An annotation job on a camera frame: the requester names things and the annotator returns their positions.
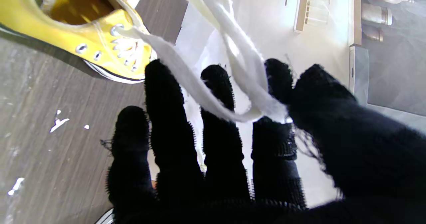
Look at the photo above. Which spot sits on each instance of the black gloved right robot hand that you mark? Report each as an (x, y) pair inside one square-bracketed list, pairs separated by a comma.
[(332, 157)]

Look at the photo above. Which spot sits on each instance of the yellow canvas sneaker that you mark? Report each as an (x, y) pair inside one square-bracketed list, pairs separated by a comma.
[(83, 27)]

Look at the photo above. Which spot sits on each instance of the printed kitchen backdrop cloth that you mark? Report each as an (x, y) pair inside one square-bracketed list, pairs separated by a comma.
[(316, 34)]

